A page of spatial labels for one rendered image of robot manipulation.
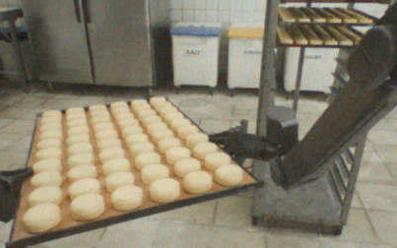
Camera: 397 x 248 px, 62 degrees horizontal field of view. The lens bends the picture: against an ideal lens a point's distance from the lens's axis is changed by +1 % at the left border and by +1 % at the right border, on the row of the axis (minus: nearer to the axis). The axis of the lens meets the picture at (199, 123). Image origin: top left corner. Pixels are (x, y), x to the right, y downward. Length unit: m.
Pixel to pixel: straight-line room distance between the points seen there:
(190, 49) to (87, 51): 1.13
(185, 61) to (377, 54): 3.52
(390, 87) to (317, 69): 3.43
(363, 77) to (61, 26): 3.73
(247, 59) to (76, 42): 1.87
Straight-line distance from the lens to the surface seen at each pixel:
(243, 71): 3.78
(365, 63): 0.37
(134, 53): 3.68
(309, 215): 1.94
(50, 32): 4.06
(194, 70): 3.83
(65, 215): 0.58
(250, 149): 0.73
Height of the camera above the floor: 1.34
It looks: 25 degrees down
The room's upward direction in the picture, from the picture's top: straight up
